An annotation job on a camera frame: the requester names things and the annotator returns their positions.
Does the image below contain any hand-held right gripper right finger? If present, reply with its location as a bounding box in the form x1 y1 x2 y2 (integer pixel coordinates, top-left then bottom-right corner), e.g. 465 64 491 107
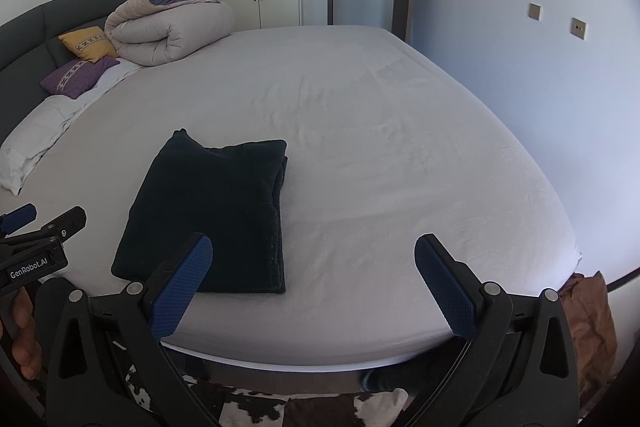
400 233 581 427

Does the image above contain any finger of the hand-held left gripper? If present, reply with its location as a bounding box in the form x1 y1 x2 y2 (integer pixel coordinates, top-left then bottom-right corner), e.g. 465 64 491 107
0 203 38 236
0 206 87 249

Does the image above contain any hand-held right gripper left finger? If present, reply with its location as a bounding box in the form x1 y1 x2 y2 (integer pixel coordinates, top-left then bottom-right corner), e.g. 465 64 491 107
35 233 221 427

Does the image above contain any dark green garment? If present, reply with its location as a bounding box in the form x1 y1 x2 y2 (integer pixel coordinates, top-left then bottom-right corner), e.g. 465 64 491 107
111 128 289 295

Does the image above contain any person's left hand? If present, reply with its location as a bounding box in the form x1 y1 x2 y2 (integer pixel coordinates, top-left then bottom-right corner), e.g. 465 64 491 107
9 289 44 381

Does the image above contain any white pillow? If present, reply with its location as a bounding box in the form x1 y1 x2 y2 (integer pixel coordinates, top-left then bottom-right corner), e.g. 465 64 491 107
0 59 143 196

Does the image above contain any cowhide pattern rug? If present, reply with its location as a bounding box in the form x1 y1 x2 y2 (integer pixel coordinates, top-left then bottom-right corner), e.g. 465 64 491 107
125 359 416 427

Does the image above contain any purple patterned pillow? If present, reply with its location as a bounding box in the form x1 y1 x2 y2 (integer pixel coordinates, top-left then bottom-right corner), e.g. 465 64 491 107
40 56 121 100

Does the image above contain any brown crumpled cloth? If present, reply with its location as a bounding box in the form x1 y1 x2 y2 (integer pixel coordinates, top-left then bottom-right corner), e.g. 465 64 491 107
559 271 619 404

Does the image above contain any bed with white sheet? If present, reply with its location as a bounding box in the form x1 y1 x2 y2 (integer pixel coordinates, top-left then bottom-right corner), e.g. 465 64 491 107
0 24 583 395

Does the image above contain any yellow patterned pillow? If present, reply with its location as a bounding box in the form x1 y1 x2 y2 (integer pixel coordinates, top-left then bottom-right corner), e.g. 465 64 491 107
58 26 119 62

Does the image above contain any dark grey headboard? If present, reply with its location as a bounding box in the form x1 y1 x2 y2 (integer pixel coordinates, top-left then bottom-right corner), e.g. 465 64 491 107
0 0 132 138

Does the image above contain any folded beige duvet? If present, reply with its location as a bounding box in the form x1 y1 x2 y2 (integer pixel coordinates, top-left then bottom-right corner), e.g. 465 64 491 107
104 0 236 68

